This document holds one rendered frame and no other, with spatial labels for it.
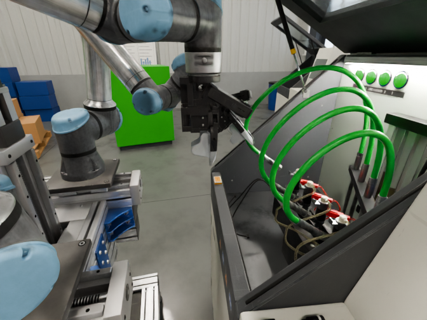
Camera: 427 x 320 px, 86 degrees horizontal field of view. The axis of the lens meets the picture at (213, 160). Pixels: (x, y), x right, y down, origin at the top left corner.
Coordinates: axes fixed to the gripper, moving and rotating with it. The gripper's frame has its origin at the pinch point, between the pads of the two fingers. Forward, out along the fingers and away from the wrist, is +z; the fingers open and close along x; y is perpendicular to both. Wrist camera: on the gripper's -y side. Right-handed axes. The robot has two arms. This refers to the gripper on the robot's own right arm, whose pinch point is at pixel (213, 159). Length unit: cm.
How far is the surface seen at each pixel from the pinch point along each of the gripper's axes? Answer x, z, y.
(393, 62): -15, -22, -54
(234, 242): 2.1, 25.8, -5.8
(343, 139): 12.7, -9.1, -23.8
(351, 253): 23.2, 9.3, -23.1
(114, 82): -315, 13, 118
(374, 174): 4.7, 3.6, -40.5
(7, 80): -517, 26, 405
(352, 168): -12, 11, -48
